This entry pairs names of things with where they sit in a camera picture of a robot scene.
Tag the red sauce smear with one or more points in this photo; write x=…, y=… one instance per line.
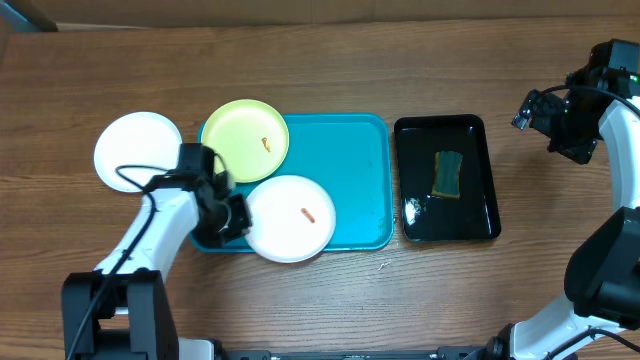
x=308, y=215

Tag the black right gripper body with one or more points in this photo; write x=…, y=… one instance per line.
x=571, y=128

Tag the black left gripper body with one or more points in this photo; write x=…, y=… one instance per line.
x=228, y=222

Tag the green and yellow sponge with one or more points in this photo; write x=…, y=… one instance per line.
x=446, y=182

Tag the pinkish white round plate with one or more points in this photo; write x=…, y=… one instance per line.
x=279, y=231

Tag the teal plastic tray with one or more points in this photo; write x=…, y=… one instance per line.
x=349, y=156

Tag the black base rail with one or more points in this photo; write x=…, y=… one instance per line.
x=442, y=353

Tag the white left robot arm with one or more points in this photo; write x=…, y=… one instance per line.
x=120, y=310

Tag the small white debris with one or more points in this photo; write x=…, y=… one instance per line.
x=383, y=265

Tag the yellow-green round plate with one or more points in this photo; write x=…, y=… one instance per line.
x=251, y=137

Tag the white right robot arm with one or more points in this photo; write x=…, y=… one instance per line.
x=601, y=284

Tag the black rectangular tray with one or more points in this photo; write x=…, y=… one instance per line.
x=427, y=218

